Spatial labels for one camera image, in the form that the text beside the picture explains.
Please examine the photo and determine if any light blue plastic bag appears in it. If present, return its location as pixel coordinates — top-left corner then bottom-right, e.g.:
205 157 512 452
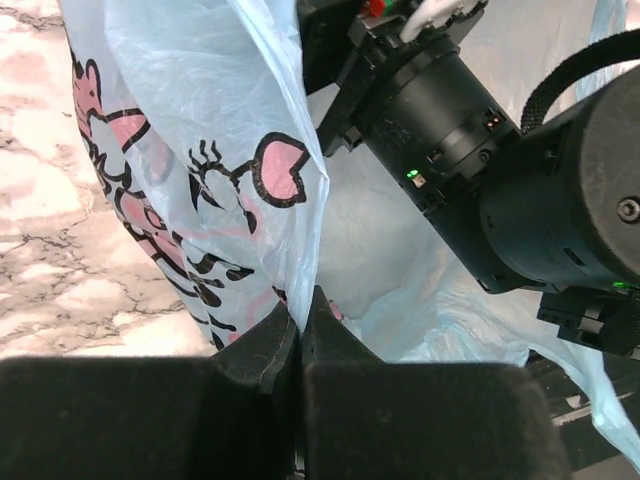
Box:
60 1 639 464

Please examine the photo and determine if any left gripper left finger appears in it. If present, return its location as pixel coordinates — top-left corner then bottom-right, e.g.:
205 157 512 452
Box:
1 309 298 479

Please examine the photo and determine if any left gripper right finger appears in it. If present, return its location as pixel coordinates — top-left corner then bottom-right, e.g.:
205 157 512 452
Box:
302 289 571 479

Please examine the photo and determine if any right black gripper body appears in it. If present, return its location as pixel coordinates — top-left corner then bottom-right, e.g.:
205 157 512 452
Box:
294 0 524 216

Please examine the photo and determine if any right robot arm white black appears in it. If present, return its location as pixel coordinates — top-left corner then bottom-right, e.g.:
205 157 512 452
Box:
296 1 639 360

